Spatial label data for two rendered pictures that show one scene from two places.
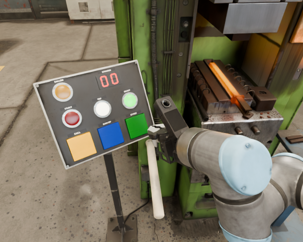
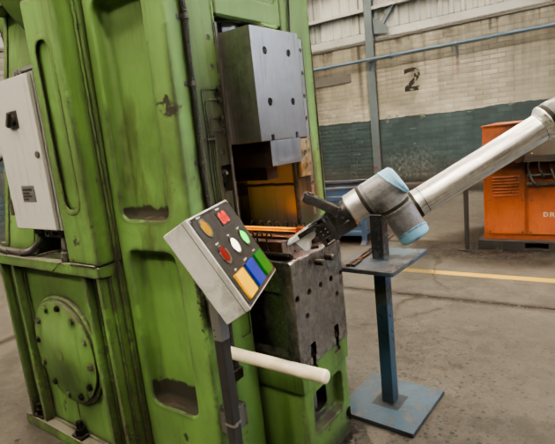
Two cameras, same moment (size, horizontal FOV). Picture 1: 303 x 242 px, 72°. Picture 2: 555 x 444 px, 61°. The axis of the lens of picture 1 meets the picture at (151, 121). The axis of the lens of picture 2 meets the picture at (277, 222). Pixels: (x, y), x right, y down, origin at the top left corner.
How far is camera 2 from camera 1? 1.12 m
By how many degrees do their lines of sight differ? 51
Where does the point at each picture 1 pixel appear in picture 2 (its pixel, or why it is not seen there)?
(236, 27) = (279, 159)
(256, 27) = (290, 158)
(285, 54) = (300, 189)
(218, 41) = not seen: hidden behind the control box
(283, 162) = not seen: hidden behind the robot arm
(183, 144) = (352, 199)
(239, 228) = (415, 218)
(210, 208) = (330, 423)
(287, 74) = (309, 209)
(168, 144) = (330, 223)
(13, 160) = not seen: outside the picture
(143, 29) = (195, 182)
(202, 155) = (372, 189)
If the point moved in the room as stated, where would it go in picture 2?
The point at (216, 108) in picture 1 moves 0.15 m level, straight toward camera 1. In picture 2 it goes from (288, 248) to (308, 255)
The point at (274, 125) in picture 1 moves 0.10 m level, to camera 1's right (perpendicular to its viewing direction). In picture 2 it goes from (336, 248) to (349, 242)
